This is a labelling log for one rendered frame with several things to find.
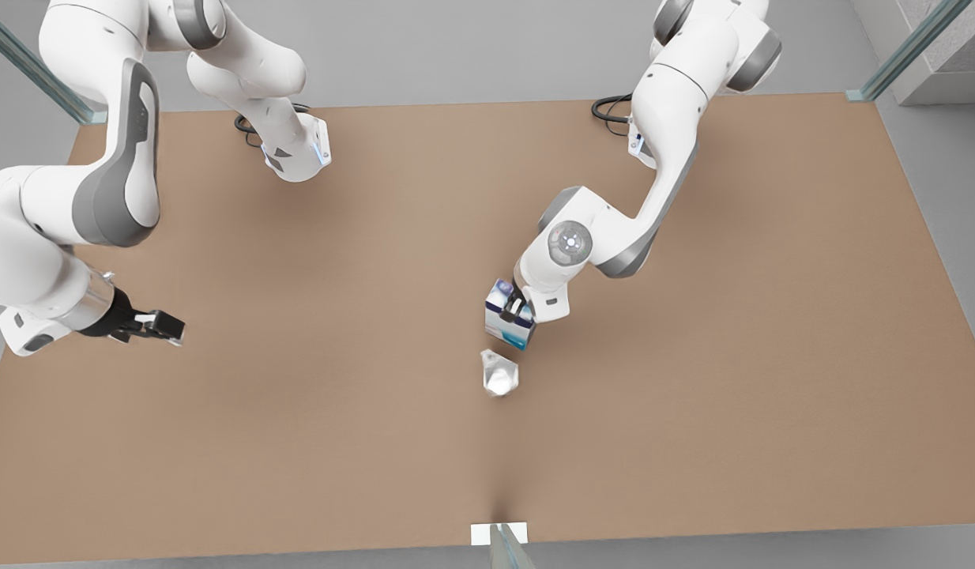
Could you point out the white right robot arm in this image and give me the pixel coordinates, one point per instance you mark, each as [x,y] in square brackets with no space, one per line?
[116,182]

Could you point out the silver frame post, white foot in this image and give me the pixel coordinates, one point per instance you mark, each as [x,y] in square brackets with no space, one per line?
[499,537]

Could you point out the blue and white carton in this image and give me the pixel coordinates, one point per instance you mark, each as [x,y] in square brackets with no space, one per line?
[505,328]

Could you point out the grey stone block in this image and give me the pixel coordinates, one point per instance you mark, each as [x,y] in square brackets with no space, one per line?
[954,55]

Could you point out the clear glass cup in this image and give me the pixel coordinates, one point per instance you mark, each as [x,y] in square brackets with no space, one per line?
[499,377]

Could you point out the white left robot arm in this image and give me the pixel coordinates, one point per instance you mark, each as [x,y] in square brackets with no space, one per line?
[677,87]

